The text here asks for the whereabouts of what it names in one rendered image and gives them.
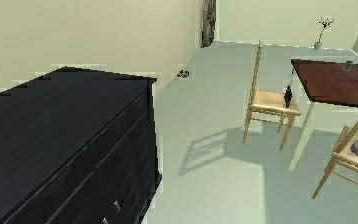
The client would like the black bottle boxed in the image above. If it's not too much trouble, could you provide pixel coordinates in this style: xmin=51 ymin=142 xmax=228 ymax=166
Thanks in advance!
xmin=284 ymin=84 xmax=293 ymax=109

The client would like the bare twig plant in pot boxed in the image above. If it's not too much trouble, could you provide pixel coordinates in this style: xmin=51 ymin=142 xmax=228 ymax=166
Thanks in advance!
xmin=313 ymin=16 xmax=335 ymax=51

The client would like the light wooden chair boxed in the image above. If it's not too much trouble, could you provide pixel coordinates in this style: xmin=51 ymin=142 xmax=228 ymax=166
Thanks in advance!
xmin=242 ymin=40 xmax=302 ymax=152
xmin=311 ymin=105 xmax=358 ymax=224

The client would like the black chest of drawers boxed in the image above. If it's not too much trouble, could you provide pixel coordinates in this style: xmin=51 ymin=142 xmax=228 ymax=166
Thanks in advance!
xmin=0 ymin=65 xmax=163 ymax=224

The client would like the brown table with white legs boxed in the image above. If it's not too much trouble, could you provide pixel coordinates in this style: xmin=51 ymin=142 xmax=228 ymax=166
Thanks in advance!
xmin=287 ymin=58 xmax=358 ymax=172

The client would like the dark grey wall hanging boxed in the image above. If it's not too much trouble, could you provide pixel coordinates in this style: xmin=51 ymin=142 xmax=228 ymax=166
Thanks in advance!
xmin=201 ymin=0 xmax=217 ymax=48

